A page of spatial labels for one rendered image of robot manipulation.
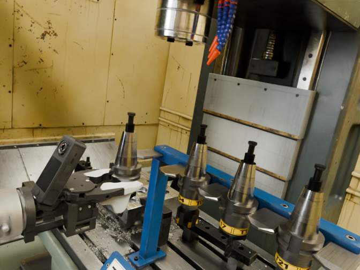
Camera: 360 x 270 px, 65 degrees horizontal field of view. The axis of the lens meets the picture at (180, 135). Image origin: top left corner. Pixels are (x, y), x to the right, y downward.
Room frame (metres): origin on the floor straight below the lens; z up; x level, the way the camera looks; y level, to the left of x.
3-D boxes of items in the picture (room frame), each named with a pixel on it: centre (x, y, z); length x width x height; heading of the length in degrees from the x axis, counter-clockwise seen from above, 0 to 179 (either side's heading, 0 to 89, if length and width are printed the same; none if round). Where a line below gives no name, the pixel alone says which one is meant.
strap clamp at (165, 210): (0.80, 0.04, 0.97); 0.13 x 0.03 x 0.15; 45
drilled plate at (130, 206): (0.96, 0.14, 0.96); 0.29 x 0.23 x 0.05; 45
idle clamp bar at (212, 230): (0.77, -0.15, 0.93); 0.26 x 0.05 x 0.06; 50
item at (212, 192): (0.50, -0.08, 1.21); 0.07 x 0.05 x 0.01; 135
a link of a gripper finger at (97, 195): (0.46, 0.13, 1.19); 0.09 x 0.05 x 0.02; 122
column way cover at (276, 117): (1.19, -0.27, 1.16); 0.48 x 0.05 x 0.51; 45
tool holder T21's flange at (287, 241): (0.38, -0.20, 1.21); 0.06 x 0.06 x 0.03
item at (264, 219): (0.42, -0.16, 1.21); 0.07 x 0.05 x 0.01; 135
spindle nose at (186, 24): (0.88, 0.04, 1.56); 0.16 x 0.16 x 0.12
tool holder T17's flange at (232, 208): (0.46, -0.12, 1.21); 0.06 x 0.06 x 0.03
